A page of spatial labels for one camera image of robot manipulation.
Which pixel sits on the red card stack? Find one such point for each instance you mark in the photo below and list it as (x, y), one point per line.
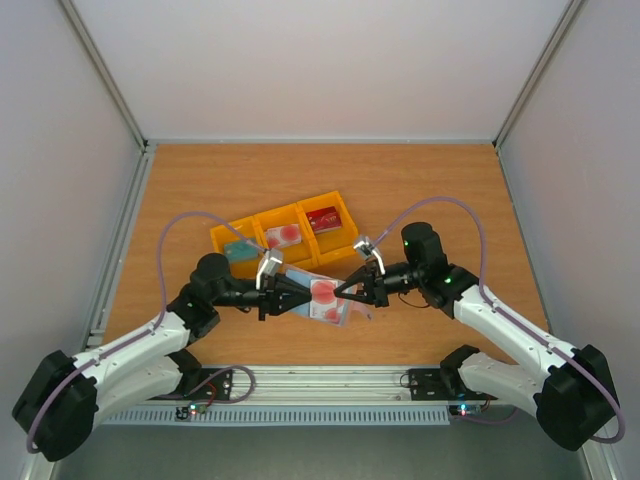
(324, 220)

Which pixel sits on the grey slotted cable duct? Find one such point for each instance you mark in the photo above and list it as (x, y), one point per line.
(277, 416)

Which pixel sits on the small circuit board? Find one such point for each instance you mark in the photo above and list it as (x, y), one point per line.
(465, 410)
(185, 413)

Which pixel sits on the teal VIP card stack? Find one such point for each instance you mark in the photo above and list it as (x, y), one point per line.
(239, 251)

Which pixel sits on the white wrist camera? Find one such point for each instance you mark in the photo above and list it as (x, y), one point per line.
(365, 247)
(270, 264)

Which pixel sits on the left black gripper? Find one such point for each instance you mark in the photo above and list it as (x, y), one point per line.
(271, 294)

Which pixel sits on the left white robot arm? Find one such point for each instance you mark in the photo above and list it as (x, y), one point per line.
(67, 397)

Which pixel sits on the right small circuit board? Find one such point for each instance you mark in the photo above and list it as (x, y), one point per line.
(465, 410)

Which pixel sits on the pink circle card stack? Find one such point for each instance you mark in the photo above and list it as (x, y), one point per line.
(283, 236)

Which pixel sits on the pink leather card holder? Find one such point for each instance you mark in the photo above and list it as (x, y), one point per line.
(305, 277)

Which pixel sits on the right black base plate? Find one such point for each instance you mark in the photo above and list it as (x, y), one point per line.
(430, 384)

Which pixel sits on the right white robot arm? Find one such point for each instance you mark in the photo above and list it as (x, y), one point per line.
(568, 390)

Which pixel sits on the pink-circle card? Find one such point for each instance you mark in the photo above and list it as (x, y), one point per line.
(336, 315)
(322, 293)

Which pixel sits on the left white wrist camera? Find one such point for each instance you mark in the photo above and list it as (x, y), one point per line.
(270, 264)

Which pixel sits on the left small circuit board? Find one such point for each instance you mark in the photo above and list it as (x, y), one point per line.
(185, 413)

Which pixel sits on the yellow three-compartment bin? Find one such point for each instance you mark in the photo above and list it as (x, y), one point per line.
(309, 233)

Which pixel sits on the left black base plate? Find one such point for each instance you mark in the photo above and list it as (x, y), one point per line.
(204, 385)

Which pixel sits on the aluminium front rail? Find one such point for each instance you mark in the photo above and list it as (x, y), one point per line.
(368, 385)

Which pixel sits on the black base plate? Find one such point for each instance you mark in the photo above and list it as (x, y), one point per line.
(430, 384)
(204, 385)

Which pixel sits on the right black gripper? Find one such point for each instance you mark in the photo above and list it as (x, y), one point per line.
(375, 287)

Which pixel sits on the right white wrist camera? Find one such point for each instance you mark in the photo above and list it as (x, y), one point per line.
(365, 247)

